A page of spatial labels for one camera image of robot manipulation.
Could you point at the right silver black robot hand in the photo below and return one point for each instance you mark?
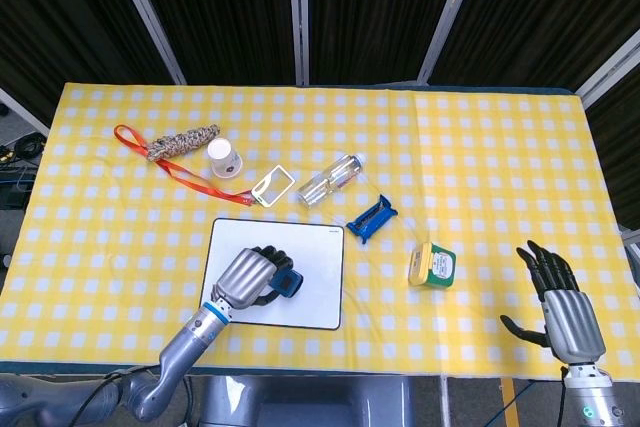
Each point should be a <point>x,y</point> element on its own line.
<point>575,327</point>

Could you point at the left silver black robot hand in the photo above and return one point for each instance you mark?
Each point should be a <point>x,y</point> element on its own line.
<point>245,277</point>

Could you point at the blue whiteboard eraser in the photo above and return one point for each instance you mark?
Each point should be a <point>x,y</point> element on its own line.
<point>289,284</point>

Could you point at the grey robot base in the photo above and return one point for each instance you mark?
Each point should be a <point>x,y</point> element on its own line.
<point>300,397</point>

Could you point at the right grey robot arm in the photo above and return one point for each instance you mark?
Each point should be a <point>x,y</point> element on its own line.
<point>590,397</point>

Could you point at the white board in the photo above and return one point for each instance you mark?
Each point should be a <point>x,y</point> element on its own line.
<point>315,267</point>

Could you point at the clear badge holder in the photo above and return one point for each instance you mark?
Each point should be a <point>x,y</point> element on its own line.
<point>272,185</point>

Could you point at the white paper cup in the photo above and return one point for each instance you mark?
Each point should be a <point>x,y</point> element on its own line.
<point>225,162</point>

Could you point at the clear plastic water bottle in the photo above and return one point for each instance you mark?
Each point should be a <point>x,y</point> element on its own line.
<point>327,182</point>

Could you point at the yellow green plastic container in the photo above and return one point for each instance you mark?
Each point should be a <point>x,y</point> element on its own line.
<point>435,267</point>

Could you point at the dark fabric partition panel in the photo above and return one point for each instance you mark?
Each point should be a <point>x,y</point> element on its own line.
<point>622,162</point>
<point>375,12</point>
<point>215,12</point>
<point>550,12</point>
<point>50,22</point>

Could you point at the yellow white checked tablecloth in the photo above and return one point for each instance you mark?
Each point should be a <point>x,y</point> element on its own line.
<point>450,147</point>

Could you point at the white partition post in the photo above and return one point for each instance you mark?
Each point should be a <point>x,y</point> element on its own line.
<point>451,7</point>
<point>300,22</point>
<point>145,12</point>
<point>607,74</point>
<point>25,112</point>

